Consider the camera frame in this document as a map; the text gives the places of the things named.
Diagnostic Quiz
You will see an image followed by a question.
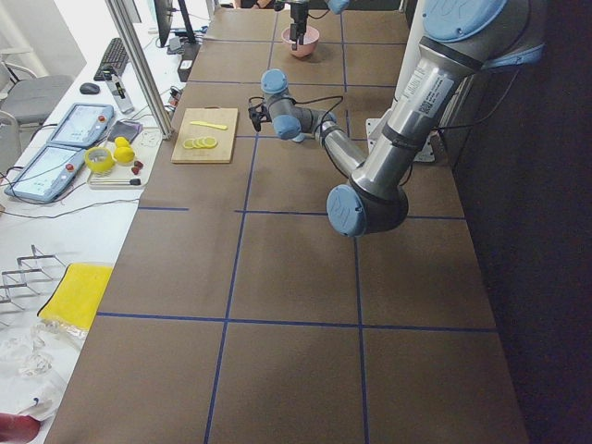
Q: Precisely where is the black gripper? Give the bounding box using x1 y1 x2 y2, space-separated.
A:
290 2 308 50

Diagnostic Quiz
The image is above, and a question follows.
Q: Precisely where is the light blue paper cup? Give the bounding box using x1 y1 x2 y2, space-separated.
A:
291 133 306 143

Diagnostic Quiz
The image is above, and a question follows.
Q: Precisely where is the pink bowl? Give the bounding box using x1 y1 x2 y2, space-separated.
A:
281 26 320 58

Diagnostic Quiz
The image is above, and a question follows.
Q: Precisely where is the black monitor stand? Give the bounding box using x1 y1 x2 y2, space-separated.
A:
154 0 196 47

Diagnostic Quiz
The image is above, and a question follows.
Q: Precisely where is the yellow plastic knife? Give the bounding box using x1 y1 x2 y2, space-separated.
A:
190 120 228 130

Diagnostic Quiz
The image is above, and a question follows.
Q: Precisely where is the bamboo cutting board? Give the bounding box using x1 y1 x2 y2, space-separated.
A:
171 108 239 164

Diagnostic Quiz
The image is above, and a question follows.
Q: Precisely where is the black keyboard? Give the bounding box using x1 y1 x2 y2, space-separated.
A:
93 37 129 81

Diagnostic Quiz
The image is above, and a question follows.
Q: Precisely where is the clear water bottle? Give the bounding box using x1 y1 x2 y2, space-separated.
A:
103 68 134 114

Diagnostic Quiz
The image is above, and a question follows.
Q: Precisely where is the purple notebook stack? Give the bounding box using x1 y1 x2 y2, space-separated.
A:
107 120 143 142

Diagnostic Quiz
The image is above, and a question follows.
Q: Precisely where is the whole lemon left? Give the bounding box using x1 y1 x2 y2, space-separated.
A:
114 136 130 148

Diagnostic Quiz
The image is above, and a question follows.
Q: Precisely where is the whole lemon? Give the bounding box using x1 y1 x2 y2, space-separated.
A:
113 146 135 164
114 136 130 148

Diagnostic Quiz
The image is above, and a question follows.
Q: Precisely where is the whole lemon right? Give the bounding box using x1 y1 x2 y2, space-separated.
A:
113 146 135 164

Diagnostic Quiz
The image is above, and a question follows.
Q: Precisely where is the white tray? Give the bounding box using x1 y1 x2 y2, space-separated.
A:
87 131 162 189

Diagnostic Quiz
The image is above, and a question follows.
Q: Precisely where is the black computer mouse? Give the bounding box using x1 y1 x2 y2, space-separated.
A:
79 82 101 95

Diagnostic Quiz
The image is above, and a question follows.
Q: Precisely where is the yellow tape roll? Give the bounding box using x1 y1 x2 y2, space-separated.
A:
84 147 115 174

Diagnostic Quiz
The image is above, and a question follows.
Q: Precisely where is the teach pendant upper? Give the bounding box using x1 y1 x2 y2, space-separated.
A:
48 103 115 148

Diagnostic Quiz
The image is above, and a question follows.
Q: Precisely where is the teach pendant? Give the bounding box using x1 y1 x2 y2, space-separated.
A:
48 103 115 148
4 143 86 204

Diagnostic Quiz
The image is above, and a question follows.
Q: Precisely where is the teach pendant lower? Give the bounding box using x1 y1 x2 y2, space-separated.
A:
4 143 86 204

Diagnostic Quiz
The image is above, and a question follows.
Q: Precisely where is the grey office chair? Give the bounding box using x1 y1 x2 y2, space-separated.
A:
1 47 73 131

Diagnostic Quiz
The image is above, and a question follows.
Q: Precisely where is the yellow cloth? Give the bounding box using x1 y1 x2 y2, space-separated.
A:
37 263 113 332

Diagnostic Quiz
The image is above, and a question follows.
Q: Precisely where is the clear plastic bag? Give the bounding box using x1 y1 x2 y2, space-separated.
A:
1 321 86 421

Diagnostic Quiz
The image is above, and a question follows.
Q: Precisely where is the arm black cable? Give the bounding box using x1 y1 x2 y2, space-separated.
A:
293 94 346 126

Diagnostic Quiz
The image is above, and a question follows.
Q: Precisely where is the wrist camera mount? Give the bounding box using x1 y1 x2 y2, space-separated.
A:
248 96 271 133

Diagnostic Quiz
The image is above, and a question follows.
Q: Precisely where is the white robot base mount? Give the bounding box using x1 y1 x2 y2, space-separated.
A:
365 1 434 162

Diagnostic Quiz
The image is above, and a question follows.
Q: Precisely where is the aluminium frame post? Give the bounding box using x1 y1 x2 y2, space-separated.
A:
105 0 174 140

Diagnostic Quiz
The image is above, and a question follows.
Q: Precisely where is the wire rack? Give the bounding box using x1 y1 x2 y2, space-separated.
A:
1 244 67 315

